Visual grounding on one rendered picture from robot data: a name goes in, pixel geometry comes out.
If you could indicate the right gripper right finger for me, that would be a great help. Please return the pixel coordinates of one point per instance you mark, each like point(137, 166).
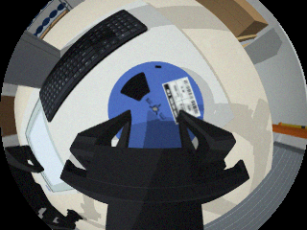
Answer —
point(214, 142)

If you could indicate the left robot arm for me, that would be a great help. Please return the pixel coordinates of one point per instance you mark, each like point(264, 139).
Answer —
point(72, 215)

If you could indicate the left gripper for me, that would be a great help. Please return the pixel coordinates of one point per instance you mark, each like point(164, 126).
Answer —
point(16, 155)

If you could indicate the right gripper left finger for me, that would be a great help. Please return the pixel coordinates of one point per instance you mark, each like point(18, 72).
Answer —
point(102, 133)

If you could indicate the black keyboard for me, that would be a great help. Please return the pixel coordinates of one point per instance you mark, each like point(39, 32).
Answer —
point(84, 55)

